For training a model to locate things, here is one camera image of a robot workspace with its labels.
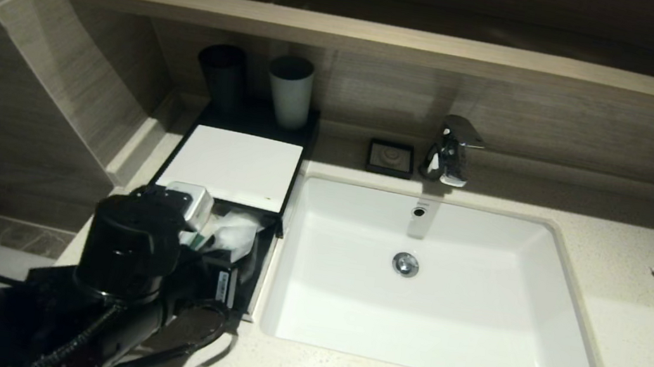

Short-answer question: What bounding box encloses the black tumbler cup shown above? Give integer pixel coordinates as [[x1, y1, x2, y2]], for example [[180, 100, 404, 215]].
[[191, 41, 252, 118]]

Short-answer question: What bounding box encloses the black amenity tray box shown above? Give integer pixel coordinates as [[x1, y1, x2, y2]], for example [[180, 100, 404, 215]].
[[143, 83, 323, 227]]

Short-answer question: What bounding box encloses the toothpaste packet with green label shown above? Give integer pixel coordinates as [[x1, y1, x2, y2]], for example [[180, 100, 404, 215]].
[[180, 224, 215, 254]]

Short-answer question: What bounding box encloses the white ribbed tray mat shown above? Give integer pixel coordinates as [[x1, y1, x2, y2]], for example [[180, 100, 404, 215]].
[[154, 120, 305, 216]]

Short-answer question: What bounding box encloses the chrome sink drain stopper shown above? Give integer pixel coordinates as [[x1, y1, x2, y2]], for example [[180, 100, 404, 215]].
[[390, 250, 421, 280]]

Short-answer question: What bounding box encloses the grey tumbler cup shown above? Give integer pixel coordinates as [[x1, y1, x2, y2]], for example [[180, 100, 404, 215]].
[[261, 53, 317, 133]]

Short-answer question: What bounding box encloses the white bathtub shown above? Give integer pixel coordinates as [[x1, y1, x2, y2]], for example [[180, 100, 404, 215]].
[[0, 243, 62, 290]]

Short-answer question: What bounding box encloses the black square soap dish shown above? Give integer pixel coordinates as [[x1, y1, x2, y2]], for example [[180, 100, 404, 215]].
[[364, 138, 417, 180]]

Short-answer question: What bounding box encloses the white rectangular sink basin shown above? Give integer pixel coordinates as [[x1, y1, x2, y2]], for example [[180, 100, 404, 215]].
[[255, 168, 636, 367]]

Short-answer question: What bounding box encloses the chrome sink faucet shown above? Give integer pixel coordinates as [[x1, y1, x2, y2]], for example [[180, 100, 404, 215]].
[[417, 112, 489, 191]]

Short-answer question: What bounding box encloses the wooden wall shelf ledge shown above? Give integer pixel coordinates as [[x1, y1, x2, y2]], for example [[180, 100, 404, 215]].
[[74, 0, 654, 107]]

